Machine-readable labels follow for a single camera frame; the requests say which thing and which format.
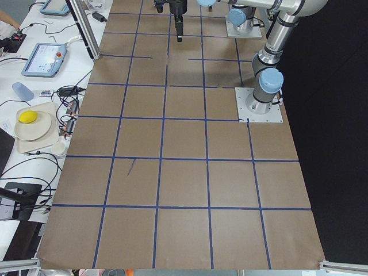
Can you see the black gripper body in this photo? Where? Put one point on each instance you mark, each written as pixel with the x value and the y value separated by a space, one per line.
pixel 177 7

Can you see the light blue cup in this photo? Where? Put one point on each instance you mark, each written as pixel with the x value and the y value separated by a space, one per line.
pixel 23 92

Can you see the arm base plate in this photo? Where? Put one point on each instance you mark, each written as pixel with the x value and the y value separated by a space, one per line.
pixel 249 30
pixel 252 111

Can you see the beige tray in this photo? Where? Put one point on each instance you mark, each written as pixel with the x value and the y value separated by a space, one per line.
pixel 50 138

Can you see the black power adapter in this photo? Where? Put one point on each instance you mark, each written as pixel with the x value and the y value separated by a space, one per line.
pixel 99 17

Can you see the yellow lemon toy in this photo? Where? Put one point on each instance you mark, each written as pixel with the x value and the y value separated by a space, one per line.
pixel 28 117

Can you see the small remote control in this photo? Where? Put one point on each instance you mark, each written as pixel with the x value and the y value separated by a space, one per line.
pixel 46 93

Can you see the black electronics box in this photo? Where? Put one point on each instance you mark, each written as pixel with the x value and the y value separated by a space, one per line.
pixel 12 44

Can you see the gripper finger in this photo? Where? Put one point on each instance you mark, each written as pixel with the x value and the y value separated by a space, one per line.
pixel 179 31

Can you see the blue teach pendant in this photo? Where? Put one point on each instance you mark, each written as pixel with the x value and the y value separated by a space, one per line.
pixel 55 8
pixel 45 60

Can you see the aluminium frame post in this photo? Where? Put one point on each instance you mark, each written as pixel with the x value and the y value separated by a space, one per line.
pixel 79 15

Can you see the white paper cup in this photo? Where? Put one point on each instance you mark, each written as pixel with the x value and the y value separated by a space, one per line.
pixel 59 149

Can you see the beige plate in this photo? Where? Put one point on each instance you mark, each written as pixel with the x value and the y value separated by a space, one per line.
pixel 35 130

